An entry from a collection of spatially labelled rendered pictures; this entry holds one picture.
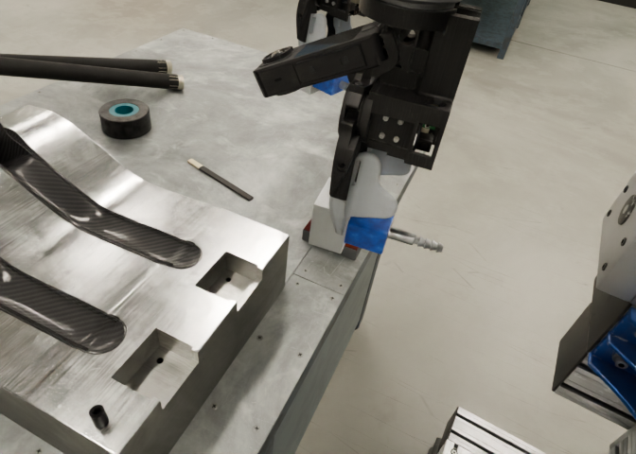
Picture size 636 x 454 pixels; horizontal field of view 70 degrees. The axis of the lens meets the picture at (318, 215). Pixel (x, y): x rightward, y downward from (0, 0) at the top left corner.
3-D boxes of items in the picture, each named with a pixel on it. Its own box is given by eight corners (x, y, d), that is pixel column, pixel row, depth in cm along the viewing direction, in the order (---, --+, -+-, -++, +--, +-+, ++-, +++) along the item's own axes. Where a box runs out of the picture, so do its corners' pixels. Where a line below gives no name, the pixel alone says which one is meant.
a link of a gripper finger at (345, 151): (342, 207, 38) (365, 104, 34) (324, 201, 38) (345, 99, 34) (354, 187, 42) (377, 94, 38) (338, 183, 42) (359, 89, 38)
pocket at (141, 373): (202, 373, 41) (200, 350, 38) (163, 425, 37) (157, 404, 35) (161, 351, 42) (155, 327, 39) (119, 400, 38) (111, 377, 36)
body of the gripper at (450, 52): (428, 180, 36) (479, 26, 28) (326, 151, 38) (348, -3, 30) (440, 135, 42) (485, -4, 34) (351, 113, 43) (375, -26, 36)
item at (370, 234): (438, 251, 48) (453, 213, 45) (432, 284, 45) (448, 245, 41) (323, 215, 51) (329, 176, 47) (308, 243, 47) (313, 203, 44)
